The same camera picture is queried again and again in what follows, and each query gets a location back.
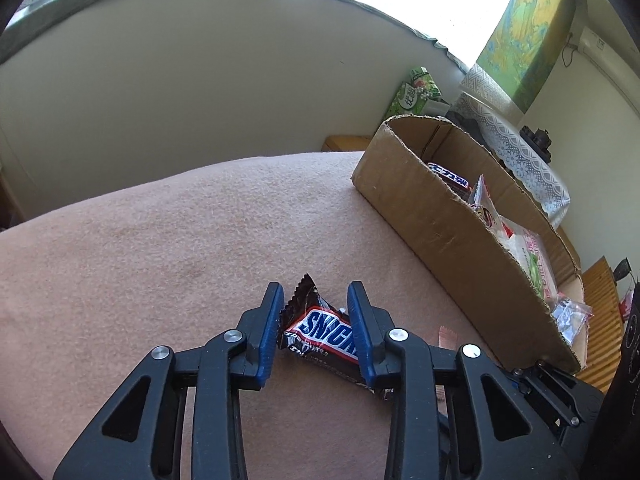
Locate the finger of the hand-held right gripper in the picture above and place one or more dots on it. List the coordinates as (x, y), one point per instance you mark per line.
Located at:
(520, 377)
(557, 390)

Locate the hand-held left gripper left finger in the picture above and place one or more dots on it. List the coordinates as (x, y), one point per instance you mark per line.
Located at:
(270, 340)

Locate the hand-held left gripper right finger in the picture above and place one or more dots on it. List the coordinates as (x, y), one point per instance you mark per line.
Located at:
(362, 340)

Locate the brown chocolate bar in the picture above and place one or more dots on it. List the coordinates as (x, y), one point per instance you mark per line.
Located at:
(452, 177)
(320, 332)

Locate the clear packet silver candies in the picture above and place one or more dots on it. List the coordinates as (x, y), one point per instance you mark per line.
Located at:
(570, 315)

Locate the white green-print snack packet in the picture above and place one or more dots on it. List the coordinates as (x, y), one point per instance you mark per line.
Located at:
(530, 260)

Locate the long cardboard box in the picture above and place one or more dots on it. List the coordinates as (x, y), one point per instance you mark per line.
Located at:
(440, 225)

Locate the white red-print snack packet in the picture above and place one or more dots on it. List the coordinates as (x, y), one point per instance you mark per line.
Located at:
(490, 215)

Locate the pink wrapper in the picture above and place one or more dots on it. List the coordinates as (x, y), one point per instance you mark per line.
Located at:
(446, 336)

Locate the white lace cloth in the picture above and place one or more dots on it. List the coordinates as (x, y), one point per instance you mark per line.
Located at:
(520, 160)

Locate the dark figurine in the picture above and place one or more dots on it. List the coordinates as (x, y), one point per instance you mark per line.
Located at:
(537, 140)

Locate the green tissue pack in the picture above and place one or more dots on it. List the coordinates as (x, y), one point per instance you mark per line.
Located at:
(412, 95)

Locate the green landscape wall poster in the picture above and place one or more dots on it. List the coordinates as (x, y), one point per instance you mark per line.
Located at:
(525, 35)

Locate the white wall unit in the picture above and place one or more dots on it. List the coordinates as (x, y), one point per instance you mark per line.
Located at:
(595, 42)

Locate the white frame window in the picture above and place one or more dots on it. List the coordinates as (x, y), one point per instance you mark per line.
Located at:
(425, 0)

